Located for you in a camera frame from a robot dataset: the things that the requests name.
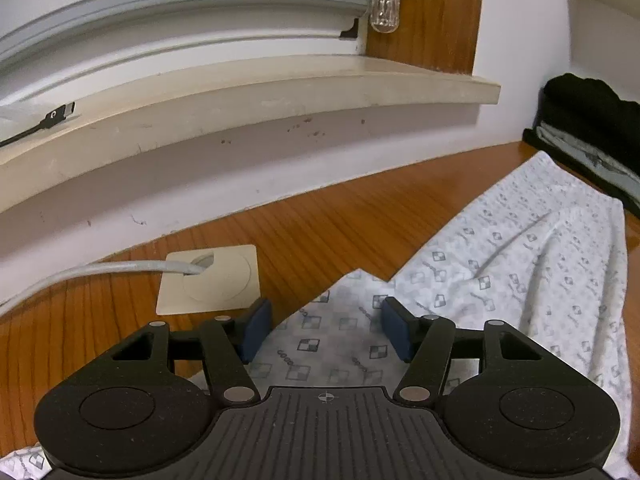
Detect white cable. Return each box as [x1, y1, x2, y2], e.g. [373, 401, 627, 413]
[0, 258, 216, 313]

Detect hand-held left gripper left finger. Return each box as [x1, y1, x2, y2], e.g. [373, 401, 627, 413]
[112, 297, 274, 406]

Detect wooden window frame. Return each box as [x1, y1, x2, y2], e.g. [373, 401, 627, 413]
[360, 0, 486, 77]

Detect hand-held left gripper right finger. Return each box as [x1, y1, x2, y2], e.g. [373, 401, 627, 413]
[381, 296, 543, 403]

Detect stack of folded dark clothes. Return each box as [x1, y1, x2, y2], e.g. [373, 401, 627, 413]
[522, 127, 640, 211]

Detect beige window sill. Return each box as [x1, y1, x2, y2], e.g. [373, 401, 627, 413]
[0, 54, 502, 216]

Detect white patterned garment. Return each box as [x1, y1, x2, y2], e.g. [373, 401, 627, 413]
[0, 150, 636, 480]

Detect beige cable grommet plate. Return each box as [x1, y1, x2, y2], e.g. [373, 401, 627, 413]
[156, 245, 262, 317]

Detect black usb cable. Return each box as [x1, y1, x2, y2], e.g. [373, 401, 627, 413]
[0, 102, 77, 148]

